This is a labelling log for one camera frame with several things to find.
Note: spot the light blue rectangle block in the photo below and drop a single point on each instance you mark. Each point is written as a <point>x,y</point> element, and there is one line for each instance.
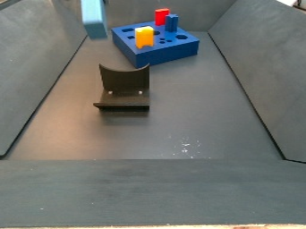
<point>95,18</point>

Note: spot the red rounded block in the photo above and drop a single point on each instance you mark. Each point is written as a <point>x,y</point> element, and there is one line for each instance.
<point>159,15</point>

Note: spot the blue board with cutouts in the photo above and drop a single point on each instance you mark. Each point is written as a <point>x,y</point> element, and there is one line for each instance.
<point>171,45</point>

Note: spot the yellow notched block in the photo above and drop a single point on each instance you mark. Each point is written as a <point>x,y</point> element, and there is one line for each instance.
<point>145,36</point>

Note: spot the dark blue star peg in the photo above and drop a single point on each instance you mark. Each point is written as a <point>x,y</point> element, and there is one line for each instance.
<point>171,22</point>

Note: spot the black curved fixture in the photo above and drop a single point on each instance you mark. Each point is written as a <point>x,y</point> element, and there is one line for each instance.
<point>126,89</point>

